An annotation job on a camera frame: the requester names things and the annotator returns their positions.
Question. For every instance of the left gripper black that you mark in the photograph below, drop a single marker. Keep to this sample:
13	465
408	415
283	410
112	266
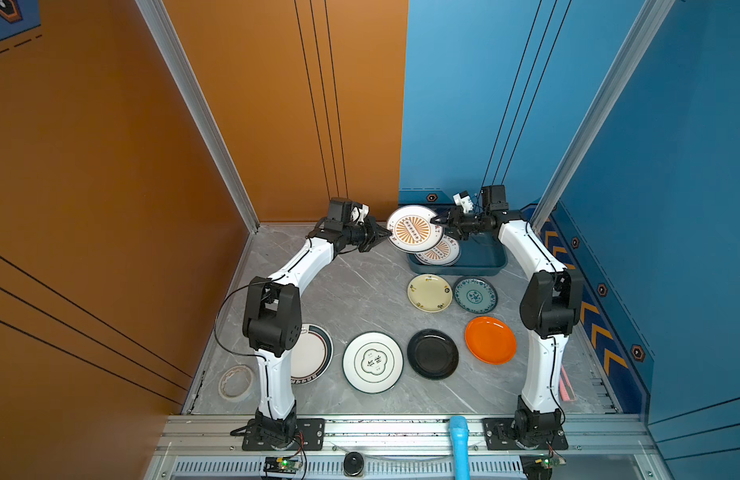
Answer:
373	229

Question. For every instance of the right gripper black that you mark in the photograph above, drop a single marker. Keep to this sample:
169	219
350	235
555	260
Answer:
455	219

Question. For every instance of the sunburst plate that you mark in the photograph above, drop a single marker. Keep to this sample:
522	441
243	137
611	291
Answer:
412	229
447	252

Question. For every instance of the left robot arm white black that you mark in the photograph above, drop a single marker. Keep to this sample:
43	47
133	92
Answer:
273	314

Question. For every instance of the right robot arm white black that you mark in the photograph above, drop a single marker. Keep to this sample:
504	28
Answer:
549	309

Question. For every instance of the teal plastic bin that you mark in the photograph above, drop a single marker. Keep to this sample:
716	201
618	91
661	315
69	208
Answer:
481	256

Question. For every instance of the cream yellow plate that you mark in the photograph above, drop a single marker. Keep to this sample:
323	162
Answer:
430	293

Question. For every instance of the teal patterned plate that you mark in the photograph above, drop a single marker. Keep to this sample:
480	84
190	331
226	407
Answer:
475	295

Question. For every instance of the large white flower plate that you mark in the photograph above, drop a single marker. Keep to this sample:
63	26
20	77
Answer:
373	363

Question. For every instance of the orange plate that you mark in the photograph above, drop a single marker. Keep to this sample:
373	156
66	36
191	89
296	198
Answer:
490	340

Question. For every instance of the black plate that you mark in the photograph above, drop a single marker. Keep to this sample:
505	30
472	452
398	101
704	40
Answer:
433	354

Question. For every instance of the white plate dark rim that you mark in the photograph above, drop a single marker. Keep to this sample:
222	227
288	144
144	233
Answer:
312	354

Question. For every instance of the tape roll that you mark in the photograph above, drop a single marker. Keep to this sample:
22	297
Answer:
236	383

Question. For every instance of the pink flat tool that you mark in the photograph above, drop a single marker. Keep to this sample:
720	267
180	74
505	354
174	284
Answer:
565	388

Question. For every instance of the black round knob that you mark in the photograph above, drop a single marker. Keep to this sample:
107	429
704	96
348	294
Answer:
353	464

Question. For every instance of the left circuit board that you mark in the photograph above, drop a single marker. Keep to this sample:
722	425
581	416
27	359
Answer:
281	467

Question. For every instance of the circuit board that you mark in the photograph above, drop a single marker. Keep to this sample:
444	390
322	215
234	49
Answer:
281	467
551	461

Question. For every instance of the right circuit board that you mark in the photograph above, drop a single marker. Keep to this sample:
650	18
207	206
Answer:
551	461

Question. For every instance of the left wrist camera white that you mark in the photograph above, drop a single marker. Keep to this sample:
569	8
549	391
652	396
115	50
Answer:
358	213

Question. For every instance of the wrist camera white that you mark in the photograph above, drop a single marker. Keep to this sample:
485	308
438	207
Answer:
464	201
358	213

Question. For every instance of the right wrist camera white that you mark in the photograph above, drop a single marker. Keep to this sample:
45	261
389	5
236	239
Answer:
464	201

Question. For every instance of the blue cylinder handle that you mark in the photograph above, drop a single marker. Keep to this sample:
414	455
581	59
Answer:
459	435

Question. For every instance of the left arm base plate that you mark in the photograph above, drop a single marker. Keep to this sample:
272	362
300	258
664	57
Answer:
307	433

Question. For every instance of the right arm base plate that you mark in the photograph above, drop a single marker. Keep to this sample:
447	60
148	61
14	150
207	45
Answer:
503	433

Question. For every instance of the aluminium front rail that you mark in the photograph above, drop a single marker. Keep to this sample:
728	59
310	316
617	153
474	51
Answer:
408	447

